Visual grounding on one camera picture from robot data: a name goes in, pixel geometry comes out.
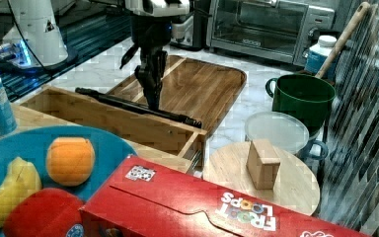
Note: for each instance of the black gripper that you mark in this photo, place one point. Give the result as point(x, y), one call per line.
point(150, 34)

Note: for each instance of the black drawer handle bar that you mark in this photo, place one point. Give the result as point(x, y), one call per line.
point(136, 108)

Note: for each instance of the light wooden drawer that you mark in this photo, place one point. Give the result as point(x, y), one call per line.
point(170, 143)

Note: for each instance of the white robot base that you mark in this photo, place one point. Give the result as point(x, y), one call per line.
point(35, 40)

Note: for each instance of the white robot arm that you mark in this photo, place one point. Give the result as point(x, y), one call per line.
point(151, 8)

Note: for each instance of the dark wooden cutting board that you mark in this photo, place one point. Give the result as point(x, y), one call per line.
point(201, 90)

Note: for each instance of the blue plate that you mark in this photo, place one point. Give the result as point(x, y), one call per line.
point(83, 191)

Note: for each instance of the orange toy fruit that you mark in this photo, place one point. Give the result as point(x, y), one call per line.
point(70, 160)

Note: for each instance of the wooden cabinet top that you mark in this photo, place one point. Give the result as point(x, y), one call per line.
point(46, 125)

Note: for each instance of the red Froot Loops box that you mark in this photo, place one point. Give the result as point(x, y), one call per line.
point(144, 199)

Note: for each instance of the stainless toaster oven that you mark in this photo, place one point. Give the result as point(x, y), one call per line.
point(280, 30)

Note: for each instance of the small wooden block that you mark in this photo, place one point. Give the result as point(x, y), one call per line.
point(262, 164)

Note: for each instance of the yellow toy banana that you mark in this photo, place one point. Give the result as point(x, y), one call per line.
point(21, 181)

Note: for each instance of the green pot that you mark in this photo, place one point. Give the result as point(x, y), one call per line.
point(306, 98)

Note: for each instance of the red toy apple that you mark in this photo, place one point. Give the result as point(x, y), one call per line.
point(48, 213)

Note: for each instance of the white lidded plastic jar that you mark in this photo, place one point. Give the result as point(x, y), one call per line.
point(318, 53)

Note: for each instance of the round light wooden board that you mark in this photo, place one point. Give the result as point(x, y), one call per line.
point(295, 188)

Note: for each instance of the wooden spoon handle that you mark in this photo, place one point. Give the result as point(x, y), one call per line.
point(353, 23)

